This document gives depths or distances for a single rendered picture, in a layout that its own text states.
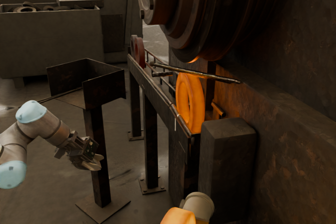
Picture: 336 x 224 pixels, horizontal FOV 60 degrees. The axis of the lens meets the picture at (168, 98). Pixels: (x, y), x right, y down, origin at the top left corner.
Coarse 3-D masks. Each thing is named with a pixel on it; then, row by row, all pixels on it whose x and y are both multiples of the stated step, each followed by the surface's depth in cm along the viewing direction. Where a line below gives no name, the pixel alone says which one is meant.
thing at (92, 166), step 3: (84, 162) 101; (84, 165) 101; (87, 165) 103; (90, 165) 102; (93, 165) 102; (96, 165) 101; (90, 168) 103; (93, 168) 104; (96, 168) 103; (99, 168) 107
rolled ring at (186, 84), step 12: (180, 72) 83; (180, 84) 85; (192, 84) 76; (180, 96) 89; (192, 96) 74; (180, 108) 89; (192, 108) 75; (204, 108) 75; (192, 120) 76; (192, 132) 79
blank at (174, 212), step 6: (174, 210) 43; (180, 210) 43; (186, 210) 45; (168, 216) 41; (174, 216) 41; (180, 216) 41; (186, 216) 41; (192, 216) 44; (162, 222) 40; (168, 222) 40; (174, 222) 40; (180, 222) 40; (186, 222) 41; (192, 222) 45
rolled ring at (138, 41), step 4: (136, 40) 162; (140, 40) 161; (136, 44) 169; (140, 44) 159; (136, 48) 172; (140, 48) 159; (136, 52) 173; (140, 52) 159; (144, 52) 159; (136, 56) 173; (140, 56) 159; (144, 56) 160; (136, 60) 172; (140, 60) 160; (144, 60) 161; (140, 64) 162; (144, 64) 162
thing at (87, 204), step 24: (48, 72) 124; (72, 72) 133; (96, 72) 134; (120, 72) 120; (72, 96) 127; (96, 96) 114; (120, 96) 124; (96, 120) 127; (96, 192) 144; (96, 216) 141
